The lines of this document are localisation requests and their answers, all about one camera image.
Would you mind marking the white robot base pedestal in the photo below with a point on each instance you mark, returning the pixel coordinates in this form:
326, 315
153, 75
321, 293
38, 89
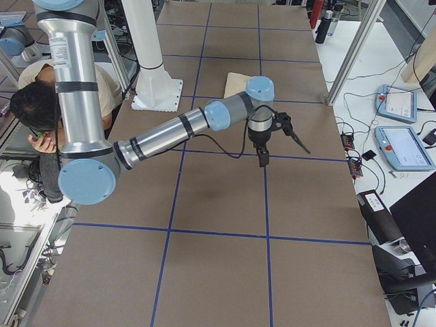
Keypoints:
155, 88

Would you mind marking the beige long-sleeve graphic shirt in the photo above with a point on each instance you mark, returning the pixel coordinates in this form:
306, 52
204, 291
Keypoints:
235, 83

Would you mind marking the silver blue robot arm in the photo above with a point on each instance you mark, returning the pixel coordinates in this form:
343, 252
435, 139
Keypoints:
91, 164

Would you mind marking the clear bottle black lid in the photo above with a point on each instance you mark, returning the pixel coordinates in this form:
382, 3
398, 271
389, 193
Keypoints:
336, 14

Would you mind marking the aluminium frame post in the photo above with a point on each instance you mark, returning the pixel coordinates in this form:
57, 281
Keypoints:
363, 31

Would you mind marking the black monitor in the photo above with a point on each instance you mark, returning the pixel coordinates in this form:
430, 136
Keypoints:
414, 215

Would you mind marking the upper orange black adapter box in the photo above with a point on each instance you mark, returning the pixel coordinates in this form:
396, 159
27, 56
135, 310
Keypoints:
347, 141

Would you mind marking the orange black adapter box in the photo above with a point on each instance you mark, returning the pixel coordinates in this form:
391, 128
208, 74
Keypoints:
347, 141
355, 167

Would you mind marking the lower orange black adapter box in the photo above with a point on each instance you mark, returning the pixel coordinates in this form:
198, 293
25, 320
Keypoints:
355, 167

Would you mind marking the black bottle steel cap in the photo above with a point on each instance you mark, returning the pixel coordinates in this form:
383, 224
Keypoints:
323, 27

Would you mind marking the lower blue teach pendant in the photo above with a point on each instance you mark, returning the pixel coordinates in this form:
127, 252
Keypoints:
403, 149

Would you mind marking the wooden board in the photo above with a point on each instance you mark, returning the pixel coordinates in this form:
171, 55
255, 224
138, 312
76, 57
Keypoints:
423, 16

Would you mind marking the blue teach pendant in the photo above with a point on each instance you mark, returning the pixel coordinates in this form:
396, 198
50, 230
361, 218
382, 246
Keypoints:
403, 149
396, 103

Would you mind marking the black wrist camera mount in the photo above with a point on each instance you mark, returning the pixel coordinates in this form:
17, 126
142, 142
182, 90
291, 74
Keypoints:
282, 121

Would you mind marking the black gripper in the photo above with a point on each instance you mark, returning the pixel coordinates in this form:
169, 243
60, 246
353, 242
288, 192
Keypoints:
259, 139

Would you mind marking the upper blue teach pendant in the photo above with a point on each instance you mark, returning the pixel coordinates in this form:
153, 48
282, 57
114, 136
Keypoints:
396, 103

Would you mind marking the seated person beige shirt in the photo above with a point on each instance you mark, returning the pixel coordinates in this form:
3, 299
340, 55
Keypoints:
35, 105

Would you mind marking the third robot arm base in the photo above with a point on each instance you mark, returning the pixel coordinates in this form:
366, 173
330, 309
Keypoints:
19, 44

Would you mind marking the red cylindrical bottle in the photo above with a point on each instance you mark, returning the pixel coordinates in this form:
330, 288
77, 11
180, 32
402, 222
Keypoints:
315, 13

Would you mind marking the small black square device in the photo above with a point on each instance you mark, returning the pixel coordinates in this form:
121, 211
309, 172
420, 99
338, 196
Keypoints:
368, 155

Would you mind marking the brown paper roll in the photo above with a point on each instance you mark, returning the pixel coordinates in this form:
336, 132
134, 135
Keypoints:
381, 227

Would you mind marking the black monitor stand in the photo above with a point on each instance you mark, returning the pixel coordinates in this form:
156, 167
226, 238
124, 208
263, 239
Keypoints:
404, 283

